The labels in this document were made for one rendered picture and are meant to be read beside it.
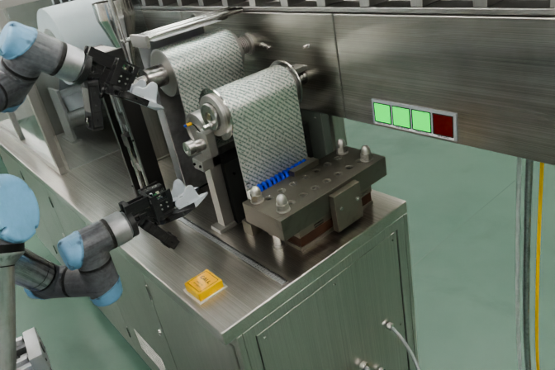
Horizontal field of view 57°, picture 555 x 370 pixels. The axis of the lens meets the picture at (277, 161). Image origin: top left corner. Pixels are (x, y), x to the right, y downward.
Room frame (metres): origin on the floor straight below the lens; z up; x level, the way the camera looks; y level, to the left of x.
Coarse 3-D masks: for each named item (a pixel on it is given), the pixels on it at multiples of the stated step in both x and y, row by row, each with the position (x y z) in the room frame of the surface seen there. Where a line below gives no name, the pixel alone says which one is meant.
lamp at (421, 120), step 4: (412, 112) 1.15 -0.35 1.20; (416, 112) 1.14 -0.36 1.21; (420, 112) 1.13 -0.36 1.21; (424, 112) 1.12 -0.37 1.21; (412, 116) 1.15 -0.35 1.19; (416, 116) 1.14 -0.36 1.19; (420, 116) 1.13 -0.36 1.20; (424, 116) 1.12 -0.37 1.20; (428, 116) 1.11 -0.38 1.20; (416, 120) 1.14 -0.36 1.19; (420, 120) 1.13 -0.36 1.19; (424, 120) 1.12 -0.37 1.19; (428, 120) 1.11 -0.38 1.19; (416, 124) 1.14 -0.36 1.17; (420, 124) 1.13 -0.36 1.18; (424, 124) 1.12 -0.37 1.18; (428, 124) 1.11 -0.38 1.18; (416, 128) 1.14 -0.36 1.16; (420, 128) 1.13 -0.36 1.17; (424, 128) 1.12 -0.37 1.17; (428, 128) 1.11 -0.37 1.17
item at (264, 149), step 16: (288, 112) 1.35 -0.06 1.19; (256, 128) 1.28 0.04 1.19; (272, 128) 1.31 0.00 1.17; (288, 128) 1.34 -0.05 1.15; (240, 144) 1.25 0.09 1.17; (256, 144) 1.28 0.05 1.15; (272, 144) 1.31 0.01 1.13; (288, 144) 1.34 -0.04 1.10; (304, 144) 1.37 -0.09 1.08; (240, 160) 1.24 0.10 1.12; (256, 160) 1.27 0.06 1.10; (272, 160) 1.30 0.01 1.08; (288, 160) 1.33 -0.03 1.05; (256, 176) 1.26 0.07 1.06; (272, 176) 1.29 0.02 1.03
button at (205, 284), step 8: (208, 272) 1.05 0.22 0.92; (192, 280) 1.03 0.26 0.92; (200, 280) 1.03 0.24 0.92; (208, 280) 1.02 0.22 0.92; (216, 280) 1.01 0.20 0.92; (192, 288) 1.00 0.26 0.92; (200, 288) 0.99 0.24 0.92; (208, 288) 0.99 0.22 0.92; (216, 288) 1.00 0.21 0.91; (200, 296) 0.97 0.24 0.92
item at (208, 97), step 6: (294, 78) 1.39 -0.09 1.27; (204, 96) 1.29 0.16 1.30; (210, 96) 1.27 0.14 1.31; (204, 102) 1.30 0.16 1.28; (210, 102) 1.27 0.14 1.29; (216, 102) 1.25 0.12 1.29; (216, 108) 1.25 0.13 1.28; (222, 108) 1.24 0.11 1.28; (222, 114) 1.24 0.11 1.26; (222, 120) 1.24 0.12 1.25; (222, 126) 1.25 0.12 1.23; (216, 132) 1.28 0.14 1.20; (222, 132) 1.25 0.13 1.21
